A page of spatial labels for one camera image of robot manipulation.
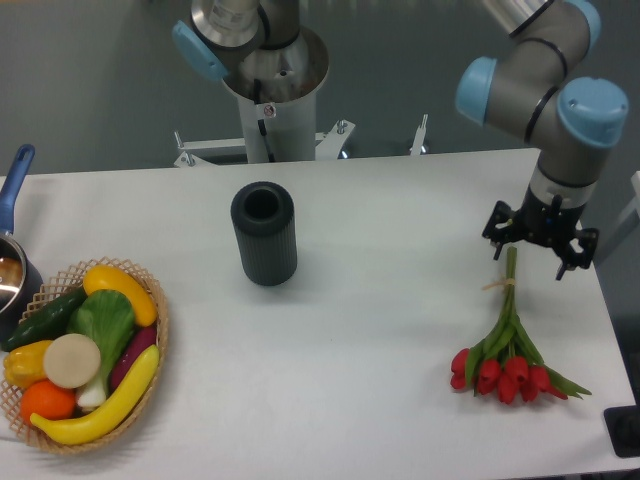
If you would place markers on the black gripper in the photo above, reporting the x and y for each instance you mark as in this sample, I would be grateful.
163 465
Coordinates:
547 219

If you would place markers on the red tulip bouquet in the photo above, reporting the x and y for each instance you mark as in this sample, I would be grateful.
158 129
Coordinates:
506 362

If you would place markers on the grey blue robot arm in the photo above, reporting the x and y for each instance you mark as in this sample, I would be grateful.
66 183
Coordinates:
573 122

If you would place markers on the black device at table edge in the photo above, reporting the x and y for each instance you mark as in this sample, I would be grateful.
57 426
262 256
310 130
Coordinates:
623 428

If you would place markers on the dark grey ribbed vase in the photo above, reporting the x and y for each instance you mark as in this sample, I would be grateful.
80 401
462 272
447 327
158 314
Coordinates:
263 218

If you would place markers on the purple eggplant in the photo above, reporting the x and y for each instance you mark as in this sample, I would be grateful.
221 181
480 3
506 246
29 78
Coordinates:
140 341

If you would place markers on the green bok choy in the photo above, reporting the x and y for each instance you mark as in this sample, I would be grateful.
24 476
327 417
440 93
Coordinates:
107 318

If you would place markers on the yellow banana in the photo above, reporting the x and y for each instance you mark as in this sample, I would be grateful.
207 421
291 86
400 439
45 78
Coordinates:
112 412

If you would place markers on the beige round disc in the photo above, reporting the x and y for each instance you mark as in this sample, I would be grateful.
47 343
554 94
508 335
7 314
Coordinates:
71 361

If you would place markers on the green cucumber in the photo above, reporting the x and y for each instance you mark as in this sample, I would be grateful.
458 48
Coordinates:
47 323

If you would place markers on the orange fruit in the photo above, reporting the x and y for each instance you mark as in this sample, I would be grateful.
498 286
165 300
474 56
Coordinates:
47 400

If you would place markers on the yellow bell pepper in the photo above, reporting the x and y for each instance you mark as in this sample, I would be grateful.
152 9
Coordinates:
24 366

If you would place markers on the woven wicker basket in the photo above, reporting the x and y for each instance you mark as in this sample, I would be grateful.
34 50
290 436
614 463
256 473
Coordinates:
62 283

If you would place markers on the white metal frame bracket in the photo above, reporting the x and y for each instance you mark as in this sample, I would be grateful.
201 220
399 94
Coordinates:
328 145

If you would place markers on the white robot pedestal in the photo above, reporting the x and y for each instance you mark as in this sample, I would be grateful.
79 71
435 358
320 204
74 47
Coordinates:
276 97

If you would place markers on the blue handled saucepan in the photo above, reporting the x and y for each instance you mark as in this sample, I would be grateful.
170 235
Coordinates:
20 280

